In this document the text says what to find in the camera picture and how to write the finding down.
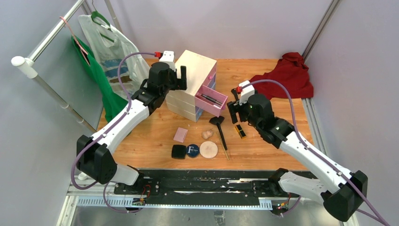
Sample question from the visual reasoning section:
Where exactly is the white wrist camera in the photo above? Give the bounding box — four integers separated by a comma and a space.
236, 80, 255, 105
159, 51, 176, 71

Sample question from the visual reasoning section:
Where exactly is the thin gold brush handle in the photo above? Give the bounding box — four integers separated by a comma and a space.
216, 132, 230, 161

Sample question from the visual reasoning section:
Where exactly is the green cloth bag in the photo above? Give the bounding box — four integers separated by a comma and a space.
71, 37, 128, 122

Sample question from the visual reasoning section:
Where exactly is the aluminium frame rail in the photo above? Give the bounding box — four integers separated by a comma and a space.
301, 97, 359, 226

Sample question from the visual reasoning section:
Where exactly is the white mini drawer cabinet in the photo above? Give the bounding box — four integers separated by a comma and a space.
166, 50, 217, 122

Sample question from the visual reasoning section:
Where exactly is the black fan makeup brush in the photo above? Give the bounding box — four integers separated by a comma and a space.
209, 116, 228, 149

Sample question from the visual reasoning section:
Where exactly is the green clothes hanger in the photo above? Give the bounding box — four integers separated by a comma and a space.
90, 11, 115, 43

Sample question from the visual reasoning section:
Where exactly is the black mascara tube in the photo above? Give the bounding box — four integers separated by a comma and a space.
201, 94, 222, 105

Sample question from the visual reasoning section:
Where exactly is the black gold lipstick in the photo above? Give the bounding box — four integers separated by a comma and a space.
235, 124, 247, 139

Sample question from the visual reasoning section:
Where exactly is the metal clothes rack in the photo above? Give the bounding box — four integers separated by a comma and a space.
11, 0, 119, 135

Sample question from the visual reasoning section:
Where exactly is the round navy compact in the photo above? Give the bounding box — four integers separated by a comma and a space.
186, 144, 200, 158

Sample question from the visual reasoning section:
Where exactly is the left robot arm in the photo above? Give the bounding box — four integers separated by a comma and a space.
73, 62, 187, 194

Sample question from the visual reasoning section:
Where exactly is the pink square pad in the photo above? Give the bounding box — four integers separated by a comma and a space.
173, 127, 188, 143

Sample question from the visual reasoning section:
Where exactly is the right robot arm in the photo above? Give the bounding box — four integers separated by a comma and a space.
227, 94, 368, 222

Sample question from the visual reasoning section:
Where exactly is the round beige powder puff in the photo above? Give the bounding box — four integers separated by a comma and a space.
199, 141, 218, 159

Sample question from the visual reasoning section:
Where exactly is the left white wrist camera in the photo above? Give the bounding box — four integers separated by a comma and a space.
159, 51, 176, 71

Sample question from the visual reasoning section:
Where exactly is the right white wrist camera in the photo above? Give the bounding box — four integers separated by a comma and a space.
236, 80, 255, 105

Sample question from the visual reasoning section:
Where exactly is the red cloth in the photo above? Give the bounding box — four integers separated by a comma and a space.
250, 52, 314, 99

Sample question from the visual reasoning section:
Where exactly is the white plastic bag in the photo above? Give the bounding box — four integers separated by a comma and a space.
78, 15, 150, 100

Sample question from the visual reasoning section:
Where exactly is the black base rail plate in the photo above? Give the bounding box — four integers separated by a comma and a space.
106, 169, 300, 207

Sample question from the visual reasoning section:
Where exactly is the black square compact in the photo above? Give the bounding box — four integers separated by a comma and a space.
171, 145, 186, 160

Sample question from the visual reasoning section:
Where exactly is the pink clothes hanger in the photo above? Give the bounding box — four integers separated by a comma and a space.
59, 16, 90, 65

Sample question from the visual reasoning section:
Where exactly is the beige makeup sponge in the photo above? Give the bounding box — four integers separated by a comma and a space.
201, 129, 214, 140

